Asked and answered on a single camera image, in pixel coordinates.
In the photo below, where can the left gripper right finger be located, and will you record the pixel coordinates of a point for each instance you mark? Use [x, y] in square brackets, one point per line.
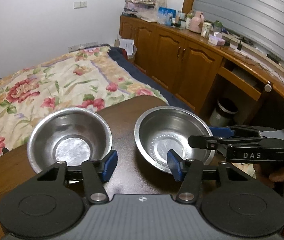
[176, 165]

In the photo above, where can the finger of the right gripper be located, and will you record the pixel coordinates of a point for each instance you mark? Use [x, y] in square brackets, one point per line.
[212, 143]
[223, 132]

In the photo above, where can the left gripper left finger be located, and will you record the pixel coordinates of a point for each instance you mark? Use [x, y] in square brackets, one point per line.
[108, 165]

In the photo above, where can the small steel bowl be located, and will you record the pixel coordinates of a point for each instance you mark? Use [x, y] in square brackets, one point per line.
[165, 128]

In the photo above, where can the medium steel bowl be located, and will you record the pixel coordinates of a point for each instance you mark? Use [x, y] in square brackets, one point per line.
[73, 135]

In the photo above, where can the small trash bin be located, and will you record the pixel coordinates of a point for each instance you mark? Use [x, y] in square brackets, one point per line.
[223, 112]

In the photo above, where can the wooden sideboard cabinet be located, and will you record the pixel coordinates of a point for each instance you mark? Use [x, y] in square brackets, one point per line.
[200, 74]

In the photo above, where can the pink tissue box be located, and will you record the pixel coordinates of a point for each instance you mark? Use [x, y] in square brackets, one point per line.
[216, 41]

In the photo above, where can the pink kettle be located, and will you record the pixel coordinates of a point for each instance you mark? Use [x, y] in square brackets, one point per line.
[197, 22]

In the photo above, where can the floral bed quilt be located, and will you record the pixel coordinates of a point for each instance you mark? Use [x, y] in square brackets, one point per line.
[88, 78]

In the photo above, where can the white paper bag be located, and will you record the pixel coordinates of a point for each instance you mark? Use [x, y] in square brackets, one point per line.
[127, 45]

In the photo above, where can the blue picture card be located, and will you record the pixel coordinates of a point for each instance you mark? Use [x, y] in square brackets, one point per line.
[165, 15]

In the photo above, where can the wall socket strip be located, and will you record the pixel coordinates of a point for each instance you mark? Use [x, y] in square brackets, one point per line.
[82, 46]

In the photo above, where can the white wall switch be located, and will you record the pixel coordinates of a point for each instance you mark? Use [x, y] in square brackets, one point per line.
[79, 5]

